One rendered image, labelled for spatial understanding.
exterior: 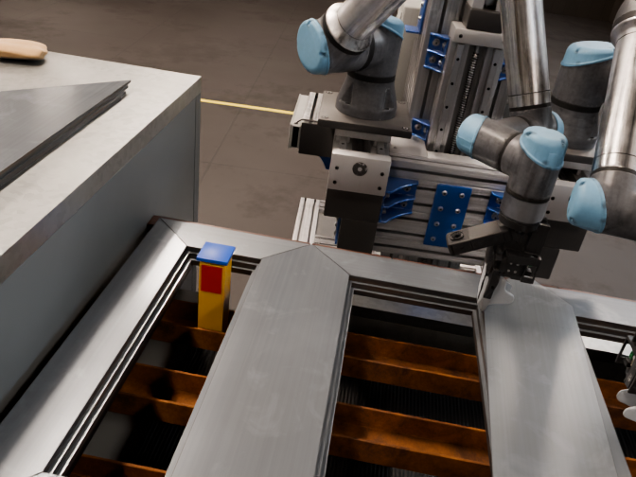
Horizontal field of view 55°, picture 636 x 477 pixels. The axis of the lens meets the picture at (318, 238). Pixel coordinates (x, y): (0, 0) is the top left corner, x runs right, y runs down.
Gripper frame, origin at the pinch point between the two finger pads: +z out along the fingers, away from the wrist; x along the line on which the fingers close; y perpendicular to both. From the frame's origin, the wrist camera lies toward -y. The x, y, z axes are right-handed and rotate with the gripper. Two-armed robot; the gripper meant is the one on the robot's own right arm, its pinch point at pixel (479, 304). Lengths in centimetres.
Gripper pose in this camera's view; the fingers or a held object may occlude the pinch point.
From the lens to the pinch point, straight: 123.3
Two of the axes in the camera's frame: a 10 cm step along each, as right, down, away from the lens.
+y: 9.8, 1.8, -0.6
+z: -1.2, 8.5, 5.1
